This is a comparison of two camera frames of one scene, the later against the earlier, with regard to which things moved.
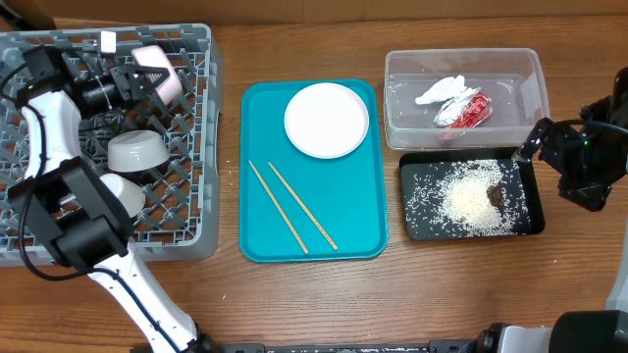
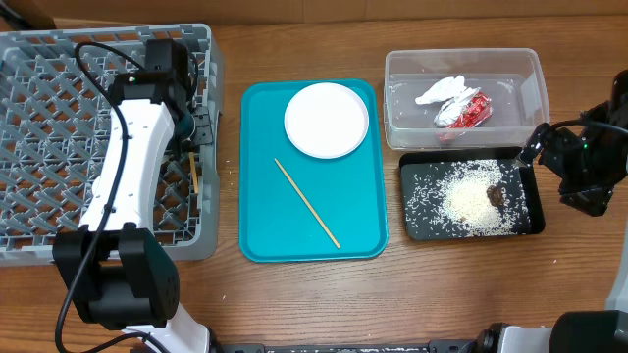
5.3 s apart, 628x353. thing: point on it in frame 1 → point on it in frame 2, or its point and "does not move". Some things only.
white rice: x=449 y=198 does not move
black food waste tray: x=448 y=194 does not move
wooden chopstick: x=279 y=208 → x=194 y=171
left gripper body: x=127 y=82 → x=199 y=130
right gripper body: x=587 y=167 does not move
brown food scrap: x=496 y=195 does not move
